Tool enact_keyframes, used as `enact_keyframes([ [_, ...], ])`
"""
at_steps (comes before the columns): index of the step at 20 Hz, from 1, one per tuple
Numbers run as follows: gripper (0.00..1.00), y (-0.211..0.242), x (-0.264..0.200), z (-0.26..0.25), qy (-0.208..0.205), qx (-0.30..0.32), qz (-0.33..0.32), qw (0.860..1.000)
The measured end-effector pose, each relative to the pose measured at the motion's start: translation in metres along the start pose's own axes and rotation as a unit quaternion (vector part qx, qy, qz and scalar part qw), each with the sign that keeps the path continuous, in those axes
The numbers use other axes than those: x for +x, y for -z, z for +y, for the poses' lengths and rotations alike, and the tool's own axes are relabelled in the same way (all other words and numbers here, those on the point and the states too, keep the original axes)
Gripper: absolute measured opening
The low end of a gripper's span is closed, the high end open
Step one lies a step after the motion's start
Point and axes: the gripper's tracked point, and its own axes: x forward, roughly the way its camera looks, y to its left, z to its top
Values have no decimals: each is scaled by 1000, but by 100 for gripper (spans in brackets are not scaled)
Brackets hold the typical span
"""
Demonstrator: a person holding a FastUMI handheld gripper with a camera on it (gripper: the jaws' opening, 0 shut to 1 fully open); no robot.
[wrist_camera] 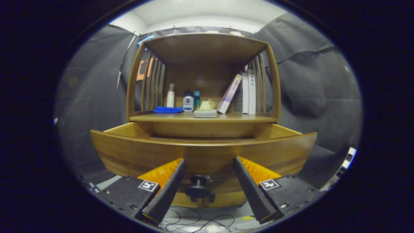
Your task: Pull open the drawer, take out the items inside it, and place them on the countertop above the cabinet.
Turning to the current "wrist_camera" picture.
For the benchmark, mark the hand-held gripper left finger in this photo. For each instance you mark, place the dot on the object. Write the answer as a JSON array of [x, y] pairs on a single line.
[[168, 194]]

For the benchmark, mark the black drawer knob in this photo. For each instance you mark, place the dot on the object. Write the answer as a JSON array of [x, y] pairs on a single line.
[[198, 191]]

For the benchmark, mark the beige lidded teacup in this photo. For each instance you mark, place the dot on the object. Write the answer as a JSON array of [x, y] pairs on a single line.
[[212, 104]]

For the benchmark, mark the wooden drawer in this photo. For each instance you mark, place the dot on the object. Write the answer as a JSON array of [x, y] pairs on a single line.
[[145, 152]]

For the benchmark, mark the white purple book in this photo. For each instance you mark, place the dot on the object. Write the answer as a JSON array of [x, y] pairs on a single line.
[[229, 94]]

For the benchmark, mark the white book black lettering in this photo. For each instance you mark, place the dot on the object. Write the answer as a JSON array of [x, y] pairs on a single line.
[[252, 94]]

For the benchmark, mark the white panel black marks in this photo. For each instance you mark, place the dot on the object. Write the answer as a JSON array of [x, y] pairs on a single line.
[[344, 163]]

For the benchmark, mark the white book patterned cover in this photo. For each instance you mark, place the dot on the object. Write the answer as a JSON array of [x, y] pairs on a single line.
[[241, 97]]

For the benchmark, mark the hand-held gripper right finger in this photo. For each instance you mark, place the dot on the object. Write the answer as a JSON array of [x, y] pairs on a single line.
[[252, 194]]

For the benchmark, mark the white pump bottle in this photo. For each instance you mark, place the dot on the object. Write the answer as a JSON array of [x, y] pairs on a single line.
[[170, 98]]

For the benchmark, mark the wooden cabinet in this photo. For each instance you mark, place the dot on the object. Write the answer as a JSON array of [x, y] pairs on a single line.
[[207, 48]]

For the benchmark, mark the yellow floor tape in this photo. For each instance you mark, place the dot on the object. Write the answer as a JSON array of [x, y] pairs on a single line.
[[247, 217]]

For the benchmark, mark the white bottle blue cap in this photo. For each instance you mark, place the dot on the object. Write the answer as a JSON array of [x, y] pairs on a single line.
[[188, 104]]

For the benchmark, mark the teal bottle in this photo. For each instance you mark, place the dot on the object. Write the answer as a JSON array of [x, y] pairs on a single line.
[[196, 98]]

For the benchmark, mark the white rounded object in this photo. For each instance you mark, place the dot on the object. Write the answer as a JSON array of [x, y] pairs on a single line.
[[216, 229]]

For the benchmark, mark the wooden countertop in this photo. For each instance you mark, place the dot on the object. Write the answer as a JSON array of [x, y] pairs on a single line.
[[242, 117]]

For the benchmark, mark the blue folded cloth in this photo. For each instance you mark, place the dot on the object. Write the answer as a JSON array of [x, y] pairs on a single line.
[[168, 110]]

